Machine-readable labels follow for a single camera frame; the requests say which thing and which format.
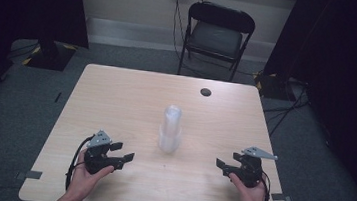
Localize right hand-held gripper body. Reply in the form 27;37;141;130
222;143;280;191

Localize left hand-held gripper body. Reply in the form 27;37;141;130
81;128;129;178

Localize stack of clear plastic cups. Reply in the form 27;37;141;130
156;103;185;156

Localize person's left hand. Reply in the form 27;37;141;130
67;148;118;201

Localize person's right hand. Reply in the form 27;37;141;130
226;171;268;201

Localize grey tape strip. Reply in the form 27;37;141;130
270;192;293;201
16;168;43;182

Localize black stand base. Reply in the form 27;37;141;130
252;70;301;103
21;37;79;73

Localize black folding chair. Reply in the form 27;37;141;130
176;0;259;85

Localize dark curtain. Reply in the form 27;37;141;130
0;0;95;131
248;0;357;201

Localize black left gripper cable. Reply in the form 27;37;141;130
63;131;96;194

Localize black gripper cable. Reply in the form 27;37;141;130
257;171;274;201
63;131;96;194

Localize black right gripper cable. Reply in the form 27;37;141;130
257;171;274;201

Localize black floor cables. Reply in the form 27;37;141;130
7;39;41;64
259;77;313;142

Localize black table cable grommet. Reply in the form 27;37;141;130
199;87;213;98

